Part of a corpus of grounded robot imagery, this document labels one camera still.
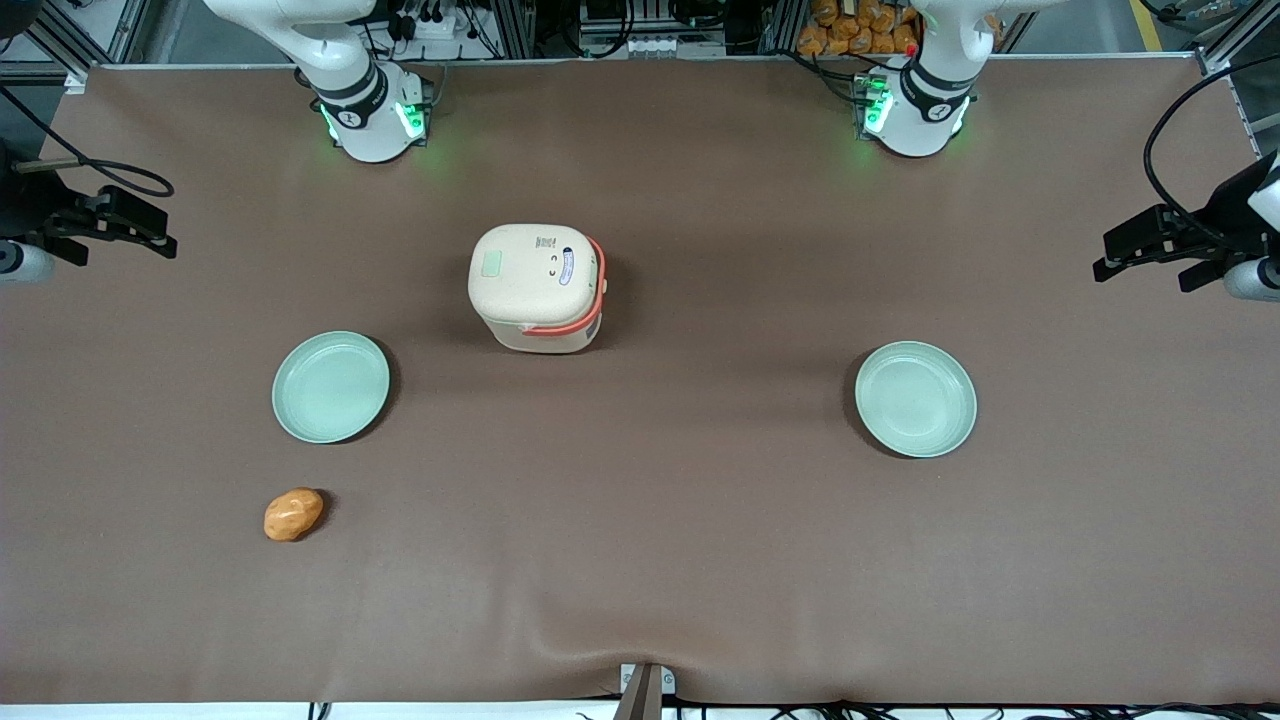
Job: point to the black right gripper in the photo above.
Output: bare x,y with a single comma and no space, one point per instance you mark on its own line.
30,208

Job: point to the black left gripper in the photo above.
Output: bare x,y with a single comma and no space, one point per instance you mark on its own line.
1222,212

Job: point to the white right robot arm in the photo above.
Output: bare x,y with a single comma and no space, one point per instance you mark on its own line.
330,60

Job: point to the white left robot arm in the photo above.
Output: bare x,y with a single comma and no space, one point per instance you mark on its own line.
935,70

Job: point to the pale green plate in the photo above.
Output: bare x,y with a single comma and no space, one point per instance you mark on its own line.
330,388
916,400

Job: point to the orange brown potato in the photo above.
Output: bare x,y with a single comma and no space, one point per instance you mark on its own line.
292,515

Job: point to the white power strip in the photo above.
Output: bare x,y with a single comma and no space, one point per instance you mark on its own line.
430,25

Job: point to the bag of orange buns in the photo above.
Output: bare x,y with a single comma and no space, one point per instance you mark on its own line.
850,25

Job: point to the brown table mat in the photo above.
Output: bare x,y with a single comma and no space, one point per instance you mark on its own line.
700,560

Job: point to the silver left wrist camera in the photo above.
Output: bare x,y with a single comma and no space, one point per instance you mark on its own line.
1255,280

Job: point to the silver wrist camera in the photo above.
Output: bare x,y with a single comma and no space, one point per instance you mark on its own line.
22,262
1255,280

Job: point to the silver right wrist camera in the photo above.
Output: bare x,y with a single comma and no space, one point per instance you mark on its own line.
22,262

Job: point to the aluminium frame rail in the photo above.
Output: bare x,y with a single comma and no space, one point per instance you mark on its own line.
85,35
1235,35

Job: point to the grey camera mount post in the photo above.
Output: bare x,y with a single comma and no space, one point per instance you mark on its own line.
643,692

